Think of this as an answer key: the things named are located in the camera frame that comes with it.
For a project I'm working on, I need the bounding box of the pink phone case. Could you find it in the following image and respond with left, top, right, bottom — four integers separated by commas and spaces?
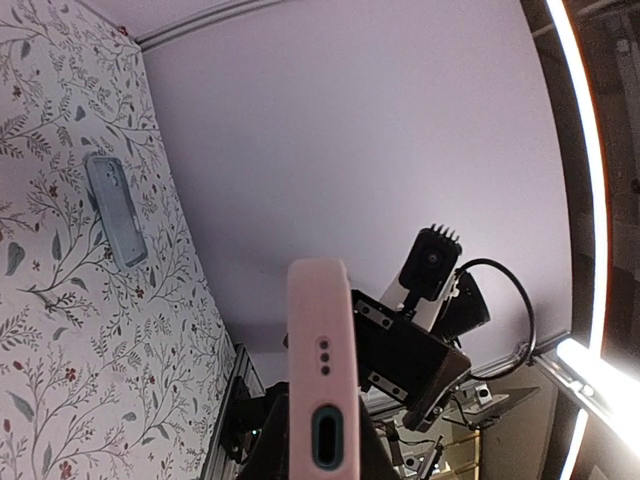
287, 258, 360, 479

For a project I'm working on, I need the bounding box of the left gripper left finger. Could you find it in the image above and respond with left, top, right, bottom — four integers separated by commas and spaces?
239, 394, 290, 480

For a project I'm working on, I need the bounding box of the ceiling light strip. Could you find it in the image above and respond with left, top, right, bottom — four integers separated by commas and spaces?
542, 0, 614, 480

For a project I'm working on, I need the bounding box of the front aluminium rail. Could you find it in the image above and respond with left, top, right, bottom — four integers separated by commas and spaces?
200, 343, 265, 479

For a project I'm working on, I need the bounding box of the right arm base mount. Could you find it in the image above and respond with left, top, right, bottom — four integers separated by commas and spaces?
219, 376, 289, 465

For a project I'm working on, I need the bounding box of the right rear aluminium post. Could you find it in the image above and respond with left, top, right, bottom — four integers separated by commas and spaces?
135, 0, 285, 52

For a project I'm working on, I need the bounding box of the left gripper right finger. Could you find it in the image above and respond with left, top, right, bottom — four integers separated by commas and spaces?
359, 399, 399, 480

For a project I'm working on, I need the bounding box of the light blue phone case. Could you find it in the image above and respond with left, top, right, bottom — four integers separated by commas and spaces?
85, 156, 148, 270

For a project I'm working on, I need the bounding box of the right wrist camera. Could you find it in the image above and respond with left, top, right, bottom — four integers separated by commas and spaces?
380, 224, 462, 330

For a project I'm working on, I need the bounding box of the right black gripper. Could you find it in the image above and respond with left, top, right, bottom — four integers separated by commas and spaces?
351, 273, 490, 432

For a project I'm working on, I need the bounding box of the floral table mat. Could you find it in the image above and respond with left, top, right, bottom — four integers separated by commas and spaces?
1, 1, 235, 479

